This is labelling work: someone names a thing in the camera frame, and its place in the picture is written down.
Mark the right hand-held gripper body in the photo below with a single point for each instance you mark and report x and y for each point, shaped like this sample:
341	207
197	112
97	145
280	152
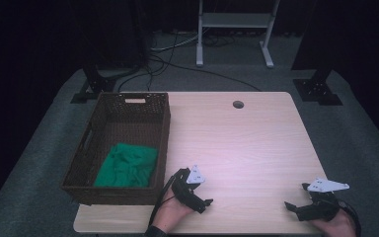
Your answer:
322	209

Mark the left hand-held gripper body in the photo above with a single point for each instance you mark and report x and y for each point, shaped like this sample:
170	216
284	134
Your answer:
182	191

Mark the green dinosaur print t-shirt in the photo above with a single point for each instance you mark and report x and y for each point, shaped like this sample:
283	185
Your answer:
126	166

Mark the brown woven basket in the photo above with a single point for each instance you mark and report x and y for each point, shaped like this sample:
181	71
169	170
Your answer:
128	115

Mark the person's right hand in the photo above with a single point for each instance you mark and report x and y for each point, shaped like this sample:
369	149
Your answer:
337	227

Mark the person's left hand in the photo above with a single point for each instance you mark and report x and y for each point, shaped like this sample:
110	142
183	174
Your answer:
169	214

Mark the white metal stand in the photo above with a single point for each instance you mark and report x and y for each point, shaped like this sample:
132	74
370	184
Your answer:
235	20

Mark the black stand with base plate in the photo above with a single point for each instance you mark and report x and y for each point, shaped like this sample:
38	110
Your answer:
317	89
95	85

